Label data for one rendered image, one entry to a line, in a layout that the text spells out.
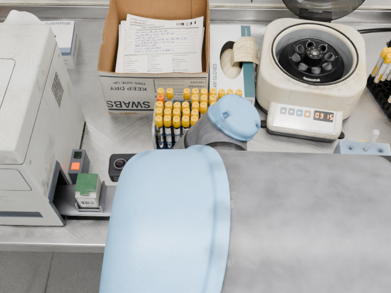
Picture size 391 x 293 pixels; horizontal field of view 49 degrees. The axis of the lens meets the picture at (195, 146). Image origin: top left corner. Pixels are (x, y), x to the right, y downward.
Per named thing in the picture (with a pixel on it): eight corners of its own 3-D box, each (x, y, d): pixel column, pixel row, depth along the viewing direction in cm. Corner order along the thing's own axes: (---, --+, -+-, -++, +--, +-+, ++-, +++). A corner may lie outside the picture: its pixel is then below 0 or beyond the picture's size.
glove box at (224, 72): (209, 115, 104) (210, 89, 96) (209, 45, 117) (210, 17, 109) (260, 115, 104) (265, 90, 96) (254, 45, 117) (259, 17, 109)
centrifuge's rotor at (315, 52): (273, 92, 101) (278, 71, 95) (278, 45, 110) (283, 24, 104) (340, 100, 100) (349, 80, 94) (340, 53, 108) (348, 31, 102)
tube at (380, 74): (374, 89, 108) (391, 59, 99) (369, 85, 109) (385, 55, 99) (378, 85, 109) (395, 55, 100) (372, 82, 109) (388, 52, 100)
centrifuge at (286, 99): (249, 132, 102) (255, 99, 91) (261, 44, 117) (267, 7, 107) (352, 147, 99) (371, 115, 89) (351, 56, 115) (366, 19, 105)
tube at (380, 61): (374, 83, 109) (390, 52, 100) (367, 82, 109) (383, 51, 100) (373, 78, 110) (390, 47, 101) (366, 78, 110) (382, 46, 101)
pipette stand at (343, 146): (328, 185, 94) (341, 161, 86) (326, 158, 98) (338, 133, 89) (374, 189, 94) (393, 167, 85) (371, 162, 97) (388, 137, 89)
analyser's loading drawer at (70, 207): (31, 217, 88) (22, 206, 83) (38, 188, 91) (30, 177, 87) (131, 219, 88) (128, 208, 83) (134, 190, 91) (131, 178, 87)
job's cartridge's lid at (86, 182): (74, 195, 81) (73, 194, 81) (78, 174, 84) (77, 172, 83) (95, 196, 81) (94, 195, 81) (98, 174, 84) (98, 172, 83)
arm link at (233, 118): (219, 128, 58) (220, 81, 63) (181, 163, 66) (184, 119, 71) (266, 146, 61) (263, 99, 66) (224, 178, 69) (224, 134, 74)
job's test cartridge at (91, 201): (81, 209, 87) (73, 195, 81) (85, 188, 89) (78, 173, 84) (100, 210, 87) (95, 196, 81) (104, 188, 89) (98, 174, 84)
